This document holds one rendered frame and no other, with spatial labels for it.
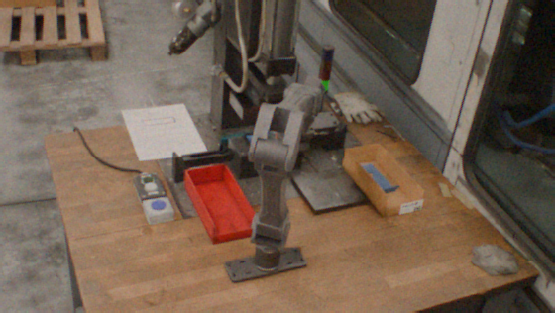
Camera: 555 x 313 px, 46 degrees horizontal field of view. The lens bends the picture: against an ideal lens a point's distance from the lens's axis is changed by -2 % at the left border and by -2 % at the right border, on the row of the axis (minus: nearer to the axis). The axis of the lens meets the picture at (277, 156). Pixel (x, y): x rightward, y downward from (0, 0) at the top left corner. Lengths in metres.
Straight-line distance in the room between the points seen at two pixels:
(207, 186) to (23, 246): 1.40
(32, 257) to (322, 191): 1.55
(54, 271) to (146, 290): 1.40
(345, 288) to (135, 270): 0.51
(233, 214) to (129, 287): 0.37
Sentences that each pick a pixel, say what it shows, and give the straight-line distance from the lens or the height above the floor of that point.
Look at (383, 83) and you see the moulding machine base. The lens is 2.49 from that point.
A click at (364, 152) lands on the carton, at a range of 2.02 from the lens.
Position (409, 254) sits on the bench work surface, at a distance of 1.76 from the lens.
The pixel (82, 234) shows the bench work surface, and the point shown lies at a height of 0.90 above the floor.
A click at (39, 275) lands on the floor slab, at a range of 2.94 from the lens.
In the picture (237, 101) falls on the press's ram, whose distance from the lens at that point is 1.80.
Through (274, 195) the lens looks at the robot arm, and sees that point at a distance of 1.44.
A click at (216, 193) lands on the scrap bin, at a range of 1.84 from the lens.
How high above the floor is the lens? 2.03
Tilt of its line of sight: 34 degrees down
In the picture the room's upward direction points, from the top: 7 degrees clockwise
